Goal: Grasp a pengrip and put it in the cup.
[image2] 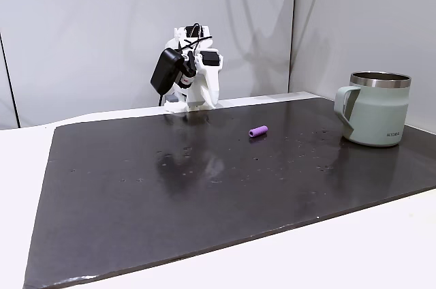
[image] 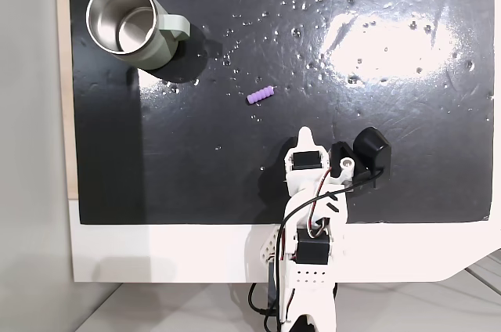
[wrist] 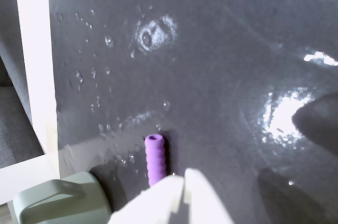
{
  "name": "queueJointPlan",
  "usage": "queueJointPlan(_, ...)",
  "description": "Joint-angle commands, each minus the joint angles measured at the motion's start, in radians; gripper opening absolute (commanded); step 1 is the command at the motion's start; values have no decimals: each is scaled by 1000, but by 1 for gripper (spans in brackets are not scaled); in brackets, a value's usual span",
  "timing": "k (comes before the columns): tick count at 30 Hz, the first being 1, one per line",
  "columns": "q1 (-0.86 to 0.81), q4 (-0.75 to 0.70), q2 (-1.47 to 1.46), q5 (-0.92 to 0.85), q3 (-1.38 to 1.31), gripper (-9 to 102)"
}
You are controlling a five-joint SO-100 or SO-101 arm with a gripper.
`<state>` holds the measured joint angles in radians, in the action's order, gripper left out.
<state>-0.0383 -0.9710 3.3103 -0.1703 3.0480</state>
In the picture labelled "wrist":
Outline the black table mat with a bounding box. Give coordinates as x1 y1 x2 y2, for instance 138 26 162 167
46 0 338 224

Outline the grey fabric seat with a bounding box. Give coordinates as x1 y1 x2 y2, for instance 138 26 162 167
0 0 44 169

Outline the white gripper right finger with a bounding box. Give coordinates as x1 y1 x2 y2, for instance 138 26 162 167
175 168 234 224

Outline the green mug with handle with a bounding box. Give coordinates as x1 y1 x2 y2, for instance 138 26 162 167
12 171 113 224

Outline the purple ribbed pen grip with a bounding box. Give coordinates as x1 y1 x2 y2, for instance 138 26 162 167
144 134 168 186

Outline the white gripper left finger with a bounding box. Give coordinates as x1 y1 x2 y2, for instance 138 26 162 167
108 175 185 224

